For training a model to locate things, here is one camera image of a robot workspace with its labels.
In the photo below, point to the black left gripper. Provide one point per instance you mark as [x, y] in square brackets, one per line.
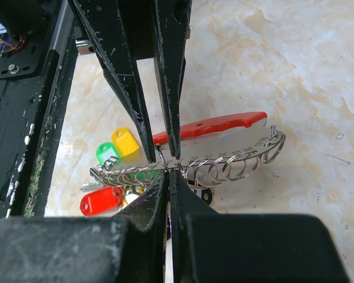
[156, 29]

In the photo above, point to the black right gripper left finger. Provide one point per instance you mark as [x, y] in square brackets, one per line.
[127, 247]

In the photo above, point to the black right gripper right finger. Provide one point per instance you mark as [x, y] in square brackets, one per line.
[211, 247]

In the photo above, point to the keys with coloured tags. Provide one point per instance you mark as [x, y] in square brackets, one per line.
[115, 180]

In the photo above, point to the metal key organizer red handle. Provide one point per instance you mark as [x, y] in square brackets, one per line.
[217, 150]

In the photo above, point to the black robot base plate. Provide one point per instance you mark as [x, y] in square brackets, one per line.
[38, 56]

